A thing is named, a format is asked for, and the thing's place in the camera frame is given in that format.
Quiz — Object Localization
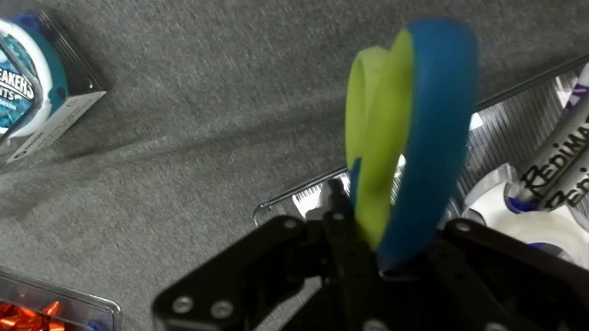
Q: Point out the red gift bow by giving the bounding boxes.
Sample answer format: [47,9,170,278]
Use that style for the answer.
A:
[0,302,67,331]

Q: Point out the clear acrylic display stand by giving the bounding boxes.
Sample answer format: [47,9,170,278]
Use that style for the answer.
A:
[0,4,107,166]

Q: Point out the blue and green wristband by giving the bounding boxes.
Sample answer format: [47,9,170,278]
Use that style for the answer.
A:
[345,17,479,269]

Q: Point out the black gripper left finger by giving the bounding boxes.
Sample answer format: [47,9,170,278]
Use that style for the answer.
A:
[152,180,395,331]

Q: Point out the silver Redimark marker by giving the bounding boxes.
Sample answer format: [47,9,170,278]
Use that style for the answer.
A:
[509,65,589,212]

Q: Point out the clear tray of bows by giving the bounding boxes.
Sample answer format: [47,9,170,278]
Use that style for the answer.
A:
[0,269,122,331]

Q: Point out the blue mint tin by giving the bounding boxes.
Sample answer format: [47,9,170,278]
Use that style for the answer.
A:
[0,11,69,142]

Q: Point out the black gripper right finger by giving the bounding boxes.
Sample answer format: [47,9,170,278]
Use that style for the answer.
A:
[426,219,589,331]

